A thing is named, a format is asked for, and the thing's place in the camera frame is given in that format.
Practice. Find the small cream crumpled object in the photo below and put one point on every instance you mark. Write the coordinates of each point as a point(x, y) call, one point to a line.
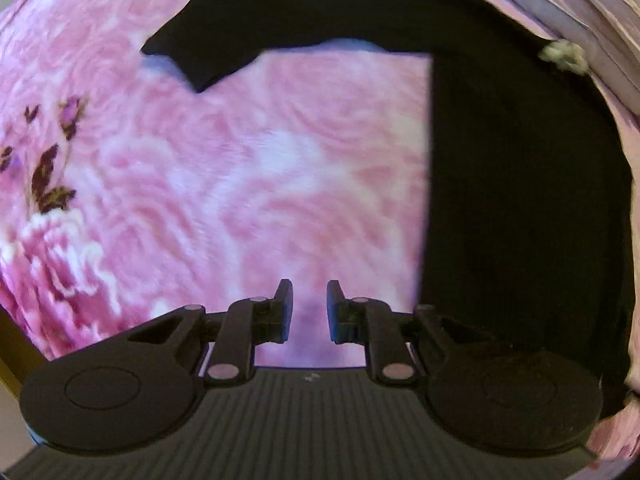
point(564, 55)

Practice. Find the pink floral blanket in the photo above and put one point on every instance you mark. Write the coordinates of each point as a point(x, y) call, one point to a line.
point(225, 185)

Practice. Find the pink striped bedding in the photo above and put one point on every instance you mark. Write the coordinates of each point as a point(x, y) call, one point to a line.
point(590, 5)

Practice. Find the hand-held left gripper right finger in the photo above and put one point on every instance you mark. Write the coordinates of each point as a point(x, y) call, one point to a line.
point(334, 310)

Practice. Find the black garment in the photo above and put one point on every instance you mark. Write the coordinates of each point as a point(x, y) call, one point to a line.
point(505, 185)

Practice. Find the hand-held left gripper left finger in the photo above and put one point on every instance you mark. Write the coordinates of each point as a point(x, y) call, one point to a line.
point(285, 310)

